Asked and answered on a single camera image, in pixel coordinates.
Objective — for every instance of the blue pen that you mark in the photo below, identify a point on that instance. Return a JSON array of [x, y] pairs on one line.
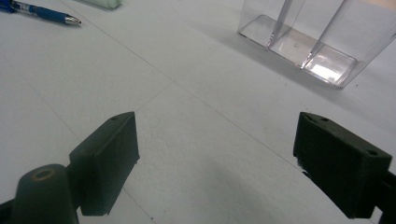
[[46, 14]]

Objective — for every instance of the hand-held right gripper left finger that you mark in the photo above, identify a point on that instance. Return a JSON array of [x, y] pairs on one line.
[[106, 161]]

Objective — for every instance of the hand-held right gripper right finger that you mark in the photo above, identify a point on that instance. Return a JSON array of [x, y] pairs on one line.
[[339, 168]]

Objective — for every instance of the clear plastic pen organizer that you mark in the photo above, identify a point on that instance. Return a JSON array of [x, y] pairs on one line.
[[314, 40]]

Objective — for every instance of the green highlighter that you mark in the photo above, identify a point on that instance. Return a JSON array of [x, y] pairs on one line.
[[102, 2]]

